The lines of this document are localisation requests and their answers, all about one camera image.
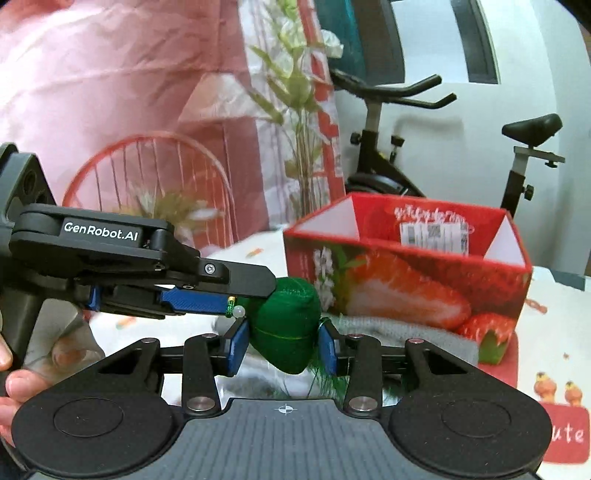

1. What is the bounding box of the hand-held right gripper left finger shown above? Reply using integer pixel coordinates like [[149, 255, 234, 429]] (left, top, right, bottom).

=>
[[98, 318, 252, 415]]

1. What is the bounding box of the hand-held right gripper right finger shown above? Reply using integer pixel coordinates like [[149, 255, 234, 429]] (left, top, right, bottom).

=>
[[318, 319, 468, 417]]

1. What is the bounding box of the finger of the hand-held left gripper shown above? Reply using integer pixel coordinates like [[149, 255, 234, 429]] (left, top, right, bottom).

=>
[[196, 259, 277, 299], [84, 282, 237, 320]]

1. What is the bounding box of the green fabric sachet with tassel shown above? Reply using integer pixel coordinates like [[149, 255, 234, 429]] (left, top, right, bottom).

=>
[[225, 276, 352, 398]]

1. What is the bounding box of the grey knit cloth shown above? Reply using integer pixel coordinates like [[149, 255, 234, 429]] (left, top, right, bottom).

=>
[[323, 315, 479, 366]]

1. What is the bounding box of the red strawberry print box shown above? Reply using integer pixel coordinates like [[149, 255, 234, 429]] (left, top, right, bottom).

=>
[[283, 193, 533, 366]]

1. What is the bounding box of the person's left hand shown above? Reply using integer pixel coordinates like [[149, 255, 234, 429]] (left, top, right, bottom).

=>
[[0, 318, 107, 446]]

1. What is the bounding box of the white shipping label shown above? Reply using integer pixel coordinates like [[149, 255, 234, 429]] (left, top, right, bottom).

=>
[[399, 220, 472, 256]]

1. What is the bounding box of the pink plastic cover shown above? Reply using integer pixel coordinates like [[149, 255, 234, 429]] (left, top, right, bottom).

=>
[[0, 0, 260, 209]]

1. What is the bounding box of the red and white curtain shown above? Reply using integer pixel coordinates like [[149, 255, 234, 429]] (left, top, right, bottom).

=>
[[239, 0, 346, 224]]

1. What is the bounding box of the black exercise bike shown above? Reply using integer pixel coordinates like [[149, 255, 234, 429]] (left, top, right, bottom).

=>
[[329, 69, 567, 219]]

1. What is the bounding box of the artificial green plant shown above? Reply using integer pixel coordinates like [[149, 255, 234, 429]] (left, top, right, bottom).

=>
[[246, 0, 345, 223]]

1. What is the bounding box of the printed cartoon blanket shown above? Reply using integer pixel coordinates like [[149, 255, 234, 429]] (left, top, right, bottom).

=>
[[87, 225, 591, 464]]

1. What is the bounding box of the teal cloth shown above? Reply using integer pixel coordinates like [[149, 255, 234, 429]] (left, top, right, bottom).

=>
[[314, 0, 371, 89]]

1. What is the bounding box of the red wire basket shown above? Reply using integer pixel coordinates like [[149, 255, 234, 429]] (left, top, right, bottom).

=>
[[61, 133, 237, 243]]

